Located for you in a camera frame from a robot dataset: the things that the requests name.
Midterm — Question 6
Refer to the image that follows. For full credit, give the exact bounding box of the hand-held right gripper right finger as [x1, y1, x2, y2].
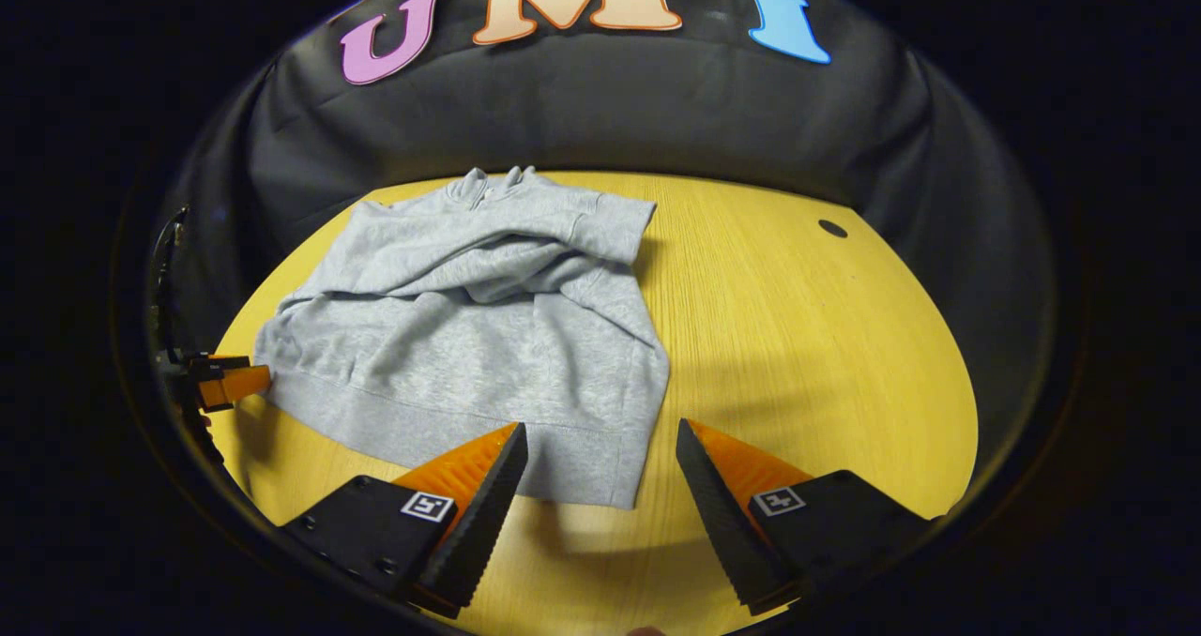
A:
[676, 417, 944, 616]

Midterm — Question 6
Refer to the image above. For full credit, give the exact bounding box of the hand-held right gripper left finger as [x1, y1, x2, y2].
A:
[281, 420, 529, 620]

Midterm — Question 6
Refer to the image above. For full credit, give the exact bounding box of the grey zip-neck sweatshirt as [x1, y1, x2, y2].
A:
[253, 165, 671, 510]

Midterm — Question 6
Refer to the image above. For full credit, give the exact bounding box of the black backdrop cloth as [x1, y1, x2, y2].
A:
[155, 0, 1057, 412]

